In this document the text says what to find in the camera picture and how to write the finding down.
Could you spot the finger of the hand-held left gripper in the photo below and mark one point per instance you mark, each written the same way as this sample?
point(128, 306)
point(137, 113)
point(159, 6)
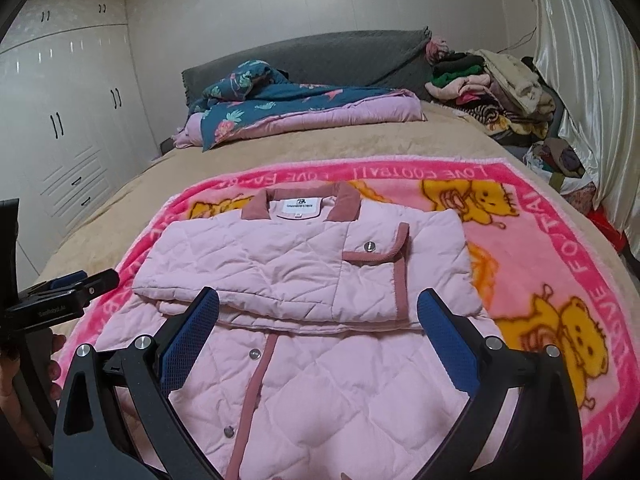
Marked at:
point(60, 281)
point(90, 287)

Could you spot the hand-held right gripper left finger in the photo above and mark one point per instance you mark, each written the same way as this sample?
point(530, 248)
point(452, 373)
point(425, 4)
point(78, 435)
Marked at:
point(192, 337)

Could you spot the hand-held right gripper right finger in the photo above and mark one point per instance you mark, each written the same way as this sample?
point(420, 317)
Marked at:
point(447, 337)

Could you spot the pink quilted jacket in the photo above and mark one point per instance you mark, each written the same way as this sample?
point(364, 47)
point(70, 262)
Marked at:
point(300, 260)

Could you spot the pile of folded clothes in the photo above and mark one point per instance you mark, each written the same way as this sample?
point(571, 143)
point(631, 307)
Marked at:
point(500, 90)

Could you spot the person's left hand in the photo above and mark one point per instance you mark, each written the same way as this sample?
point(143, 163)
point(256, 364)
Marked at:
point(12, 395)

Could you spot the pink cartoon printed blanket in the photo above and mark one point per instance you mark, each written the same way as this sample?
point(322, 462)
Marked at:
point(525, 260)

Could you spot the dark bedside stand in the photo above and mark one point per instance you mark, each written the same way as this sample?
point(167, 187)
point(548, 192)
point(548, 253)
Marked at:
point(169, 144)

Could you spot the white wardrobe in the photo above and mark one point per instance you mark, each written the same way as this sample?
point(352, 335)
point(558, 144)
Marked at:
point(75, 110)

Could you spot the red cloth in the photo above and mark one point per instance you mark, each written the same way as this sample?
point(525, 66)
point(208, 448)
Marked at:
point(612, 232)

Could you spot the beige bed cover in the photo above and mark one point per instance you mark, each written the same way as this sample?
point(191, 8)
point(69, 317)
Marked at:
point(300, 145)

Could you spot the dark blue floral quilt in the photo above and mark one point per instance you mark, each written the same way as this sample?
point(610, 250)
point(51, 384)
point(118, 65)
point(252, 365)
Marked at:
point(300, 102)

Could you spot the pink floral cloth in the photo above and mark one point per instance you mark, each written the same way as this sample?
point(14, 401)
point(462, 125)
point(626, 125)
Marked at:
point(437, 50)

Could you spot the white satin curtain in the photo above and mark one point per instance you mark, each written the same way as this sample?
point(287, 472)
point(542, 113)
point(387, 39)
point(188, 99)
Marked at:
point(590, 85)

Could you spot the grey padded headboard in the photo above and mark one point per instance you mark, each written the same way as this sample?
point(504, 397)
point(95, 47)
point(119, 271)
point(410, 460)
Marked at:
point(350, 55)

